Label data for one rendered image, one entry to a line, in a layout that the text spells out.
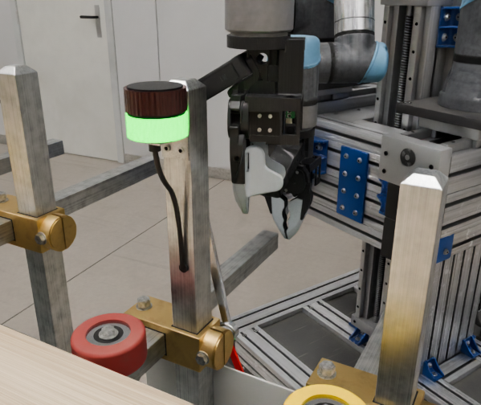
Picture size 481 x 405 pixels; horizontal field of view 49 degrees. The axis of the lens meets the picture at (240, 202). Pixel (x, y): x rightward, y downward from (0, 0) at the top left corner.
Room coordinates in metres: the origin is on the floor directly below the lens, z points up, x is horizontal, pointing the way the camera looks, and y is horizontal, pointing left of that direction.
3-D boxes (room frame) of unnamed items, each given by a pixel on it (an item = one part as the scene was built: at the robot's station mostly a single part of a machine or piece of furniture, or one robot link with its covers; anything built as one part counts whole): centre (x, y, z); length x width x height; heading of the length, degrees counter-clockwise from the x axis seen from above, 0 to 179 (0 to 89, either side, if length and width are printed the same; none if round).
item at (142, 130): (0.52, 0.08, 1.13); 0.06 x 0.06 x 0.02
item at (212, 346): (0.57, 0.08, 0.85); 0.14 x 0.06 x 0.05; 61
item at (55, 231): (0.69, 0.30, 0.95); 0.14 x 0.06 x 0.05; 61
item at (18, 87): (0.68, 0.28, 0.93); 0.04 x 0.04 x 0.48; 61
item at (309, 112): (0.93, -0.09, 1.05); 0.08 x 0.08 x 0.05
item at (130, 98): (0.52, 0.08, 1.16); 0.06 x 0.06 x 0.02
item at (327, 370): (0.47, -0.09, 0.87); 0.02 x 0.02 x 0.01
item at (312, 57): (0.93, -0.10, 1.13); 0.09 x 0.08 x 0.11; 4
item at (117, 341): (0.49, 0.14, 0.85); 0.08 x 0.08 x 0.11
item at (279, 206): (0.94, -0.08, 0.86); 0.06 x 0.03 x 0.09; 151
